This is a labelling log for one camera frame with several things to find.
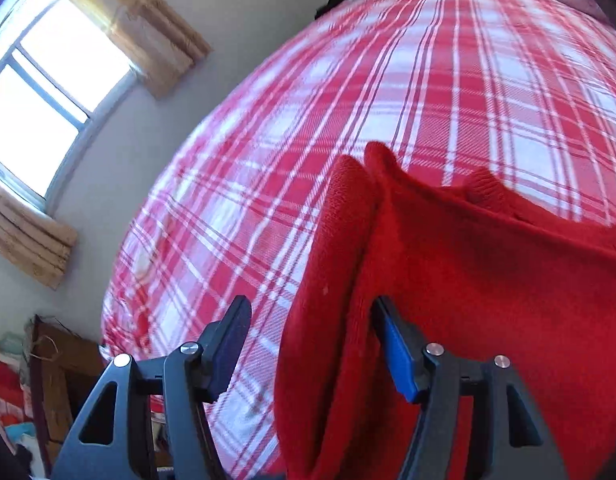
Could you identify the bed with plaid sheet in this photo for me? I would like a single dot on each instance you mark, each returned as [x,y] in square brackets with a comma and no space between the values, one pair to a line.
[338,110]

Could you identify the red embroidered knit sweater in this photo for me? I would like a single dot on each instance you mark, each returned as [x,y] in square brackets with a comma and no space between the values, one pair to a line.
[487,285]

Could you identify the brown wooden cabinet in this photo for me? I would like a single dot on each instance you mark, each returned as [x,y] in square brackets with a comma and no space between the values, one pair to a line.
[53,360]

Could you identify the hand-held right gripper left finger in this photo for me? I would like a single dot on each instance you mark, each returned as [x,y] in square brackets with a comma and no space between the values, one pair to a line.
[223,345]

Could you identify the red printed bag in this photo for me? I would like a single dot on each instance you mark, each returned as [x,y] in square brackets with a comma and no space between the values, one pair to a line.
[5,400]

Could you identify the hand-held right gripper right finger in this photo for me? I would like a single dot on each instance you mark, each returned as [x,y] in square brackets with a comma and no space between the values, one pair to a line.
[397,360]

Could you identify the side wall window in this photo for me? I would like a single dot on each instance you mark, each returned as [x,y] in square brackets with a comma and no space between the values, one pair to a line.
[48,85]

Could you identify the beige window curtain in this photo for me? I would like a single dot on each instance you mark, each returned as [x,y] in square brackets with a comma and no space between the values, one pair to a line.
[148,25]
[28,240]

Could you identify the dark cloth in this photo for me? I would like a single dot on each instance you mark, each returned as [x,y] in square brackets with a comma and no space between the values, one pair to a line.
[330,5]

